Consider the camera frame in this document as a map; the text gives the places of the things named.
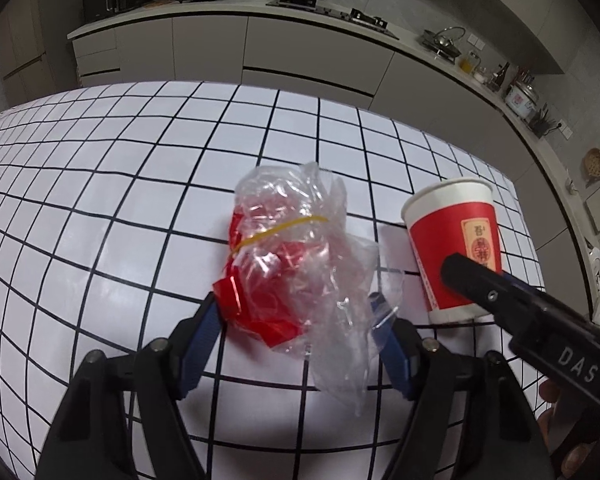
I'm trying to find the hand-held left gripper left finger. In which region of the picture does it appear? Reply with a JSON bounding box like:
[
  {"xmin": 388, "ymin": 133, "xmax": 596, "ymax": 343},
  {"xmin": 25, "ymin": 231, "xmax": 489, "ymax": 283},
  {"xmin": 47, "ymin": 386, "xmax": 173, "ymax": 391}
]
[{"xmin": 35, "ymin": 292, "xmax": 221, "ymax": 480}]

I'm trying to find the person's right hand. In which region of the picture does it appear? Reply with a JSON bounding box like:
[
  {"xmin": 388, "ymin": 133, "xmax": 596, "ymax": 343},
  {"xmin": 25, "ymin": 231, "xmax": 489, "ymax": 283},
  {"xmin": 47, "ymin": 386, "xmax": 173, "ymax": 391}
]
[{"xmin": 537, "ymin": 380, "xmax": 596, "ymax": 480}]

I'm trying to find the dark glass bottle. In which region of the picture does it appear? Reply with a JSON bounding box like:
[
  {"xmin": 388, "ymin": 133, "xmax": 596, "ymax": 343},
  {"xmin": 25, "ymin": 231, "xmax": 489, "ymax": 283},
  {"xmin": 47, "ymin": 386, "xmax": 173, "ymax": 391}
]
[{"xmin": 491, "ymin": 62, "xmax": 512, "ymax": 92}]

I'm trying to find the white rice cooker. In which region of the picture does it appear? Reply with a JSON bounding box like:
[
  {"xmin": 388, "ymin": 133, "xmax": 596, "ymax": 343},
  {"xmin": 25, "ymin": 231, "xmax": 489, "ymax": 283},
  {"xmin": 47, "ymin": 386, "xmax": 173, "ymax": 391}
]
[{"xmin": 504, "ymin": 80, "xmax": 538, "ymax": 117}]

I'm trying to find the red paper cup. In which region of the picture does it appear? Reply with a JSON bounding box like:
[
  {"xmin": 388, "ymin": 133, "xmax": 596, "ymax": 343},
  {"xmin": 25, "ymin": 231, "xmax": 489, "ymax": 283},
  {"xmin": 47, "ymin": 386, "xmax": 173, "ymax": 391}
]
[{"xmin": 401, "ymin": 177, "xmax": 503, "ymax": 326}]

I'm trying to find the clear plastic bag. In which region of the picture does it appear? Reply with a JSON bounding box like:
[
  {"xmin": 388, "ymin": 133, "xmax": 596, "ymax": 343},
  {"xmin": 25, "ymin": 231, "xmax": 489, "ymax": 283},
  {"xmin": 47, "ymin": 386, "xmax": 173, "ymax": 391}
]
[{"xmin": 212, "ymin": 161, "xmax": 406, "ymax": 418}]

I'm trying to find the black gas stove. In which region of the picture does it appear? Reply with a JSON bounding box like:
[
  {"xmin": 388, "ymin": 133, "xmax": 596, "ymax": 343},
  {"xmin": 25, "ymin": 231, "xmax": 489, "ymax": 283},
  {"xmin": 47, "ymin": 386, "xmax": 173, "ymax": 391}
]
[{"xmin": 266, "ymin": 0, "xmax": 401, "ymax": 41}]

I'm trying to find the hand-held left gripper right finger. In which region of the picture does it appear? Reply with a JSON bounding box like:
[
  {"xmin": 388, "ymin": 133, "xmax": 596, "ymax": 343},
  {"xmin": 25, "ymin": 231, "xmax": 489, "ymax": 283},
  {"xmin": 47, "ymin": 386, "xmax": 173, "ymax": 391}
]
[{"xmin": 367, "ymin": 292, "xmax": 553, "ymax": 480}]

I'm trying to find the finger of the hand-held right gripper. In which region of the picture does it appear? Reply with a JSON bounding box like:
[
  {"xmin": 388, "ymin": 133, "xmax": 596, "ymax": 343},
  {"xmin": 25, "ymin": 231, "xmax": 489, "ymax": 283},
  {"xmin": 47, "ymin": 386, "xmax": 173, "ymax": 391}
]
[{"xmin": 439, "ymin": 252, "xmax": 547, "ymax": 342}]

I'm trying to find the black utensil holder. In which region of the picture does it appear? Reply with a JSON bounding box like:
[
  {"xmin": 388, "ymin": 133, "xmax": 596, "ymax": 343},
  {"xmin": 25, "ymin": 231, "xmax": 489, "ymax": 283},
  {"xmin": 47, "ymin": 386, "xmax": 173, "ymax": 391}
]
[{"xmin": 529, "ymin": 104, "xmax": 556, "ymax": 137}]

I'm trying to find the white checkered tablecloth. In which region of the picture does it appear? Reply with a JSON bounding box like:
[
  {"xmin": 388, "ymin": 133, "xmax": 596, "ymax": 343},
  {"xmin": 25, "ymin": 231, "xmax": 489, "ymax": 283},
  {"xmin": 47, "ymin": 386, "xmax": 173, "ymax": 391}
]
[{"xmin": 0, "ymin": 80, "xmax": 546, "ymax": 480}]

